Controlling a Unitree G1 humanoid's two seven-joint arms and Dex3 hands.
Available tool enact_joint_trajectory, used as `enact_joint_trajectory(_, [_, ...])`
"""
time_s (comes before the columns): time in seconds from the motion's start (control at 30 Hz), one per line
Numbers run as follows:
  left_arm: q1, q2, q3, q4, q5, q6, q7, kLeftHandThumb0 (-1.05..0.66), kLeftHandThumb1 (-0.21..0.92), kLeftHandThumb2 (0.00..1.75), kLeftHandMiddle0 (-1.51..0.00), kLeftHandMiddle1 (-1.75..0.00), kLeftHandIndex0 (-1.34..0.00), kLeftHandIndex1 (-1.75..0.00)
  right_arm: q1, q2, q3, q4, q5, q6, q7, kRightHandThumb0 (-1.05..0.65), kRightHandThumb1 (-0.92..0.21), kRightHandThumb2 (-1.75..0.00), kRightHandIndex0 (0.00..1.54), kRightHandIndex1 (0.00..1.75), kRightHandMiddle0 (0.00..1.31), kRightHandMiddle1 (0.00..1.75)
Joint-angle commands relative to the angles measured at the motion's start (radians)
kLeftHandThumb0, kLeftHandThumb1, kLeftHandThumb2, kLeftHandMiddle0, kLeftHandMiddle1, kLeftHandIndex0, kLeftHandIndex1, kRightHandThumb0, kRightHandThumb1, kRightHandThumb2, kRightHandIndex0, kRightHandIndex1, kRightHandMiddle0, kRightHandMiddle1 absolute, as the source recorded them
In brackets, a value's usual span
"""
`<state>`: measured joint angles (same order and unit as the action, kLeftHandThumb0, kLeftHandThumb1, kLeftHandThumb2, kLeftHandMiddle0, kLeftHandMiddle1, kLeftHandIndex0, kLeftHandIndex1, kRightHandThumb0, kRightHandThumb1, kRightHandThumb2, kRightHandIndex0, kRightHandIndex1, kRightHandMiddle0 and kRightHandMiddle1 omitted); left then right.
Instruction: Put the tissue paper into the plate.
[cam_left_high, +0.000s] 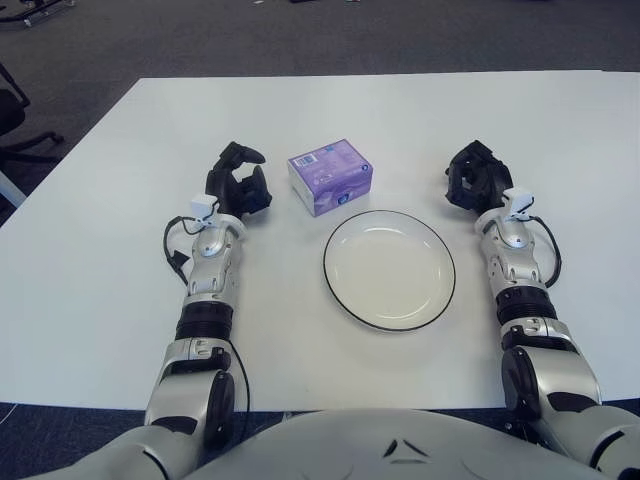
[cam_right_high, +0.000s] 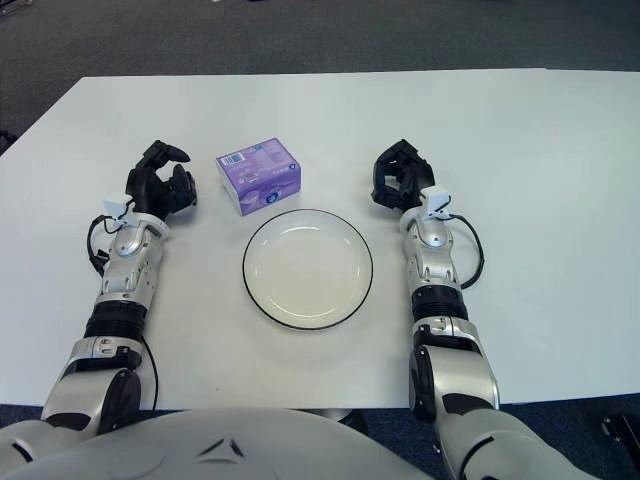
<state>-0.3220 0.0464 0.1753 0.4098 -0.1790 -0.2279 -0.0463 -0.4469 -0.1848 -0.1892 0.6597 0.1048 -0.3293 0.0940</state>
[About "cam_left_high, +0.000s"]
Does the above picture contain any purple tissue paper pack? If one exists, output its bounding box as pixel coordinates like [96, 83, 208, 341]
[286, 138, 375, 219]

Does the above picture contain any black office chair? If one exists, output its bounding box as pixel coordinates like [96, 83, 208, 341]
[0, 62, 65, 164]

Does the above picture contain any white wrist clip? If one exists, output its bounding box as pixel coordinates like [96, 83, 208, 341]
[502, 187, 535, 222]
[189, 193, 220, 222]

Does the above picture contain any grey robot torso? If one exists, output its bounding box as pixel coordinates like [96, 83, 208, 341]
[184, 407, 601, 480]

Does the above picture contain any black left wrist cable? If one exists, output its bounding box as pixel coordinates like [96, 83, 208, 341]
[164, 214, 221, 287]

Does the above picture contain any white plate black rim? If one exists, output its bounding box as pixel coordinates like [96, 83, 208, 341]
[322, 209, 457, 333]

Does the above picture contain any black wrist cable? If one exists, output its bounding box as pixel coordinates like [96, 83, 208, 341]
[524, 213, 562, 289]
[164, 214, 221, 287]

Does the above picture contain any black left elbow cable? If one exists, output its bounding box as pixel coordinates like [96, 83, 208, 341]
[230, 348, 252, 444]

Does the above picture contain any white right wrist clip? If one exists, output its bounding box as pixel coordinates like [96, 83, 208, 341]
[502, 187, 535, 222]

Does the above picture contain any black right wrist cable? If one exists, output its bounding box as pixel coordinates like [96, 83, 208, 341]
[524, 213, 562, 289]

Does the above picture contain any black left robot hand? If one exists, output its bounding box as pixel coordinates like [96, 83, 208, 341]
[203, 141, 274, 221]

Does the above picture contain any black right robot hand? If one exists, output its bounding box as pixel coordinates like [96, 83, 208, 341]
[443, 140, 514, 215]

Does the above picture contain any black chair base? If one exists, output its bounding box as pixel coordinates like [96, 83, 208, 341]
[0, 0, 71, 29]

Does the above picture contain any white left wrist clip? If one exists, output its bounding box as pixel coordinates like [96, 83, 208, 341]
[189, 193, 220, 222]

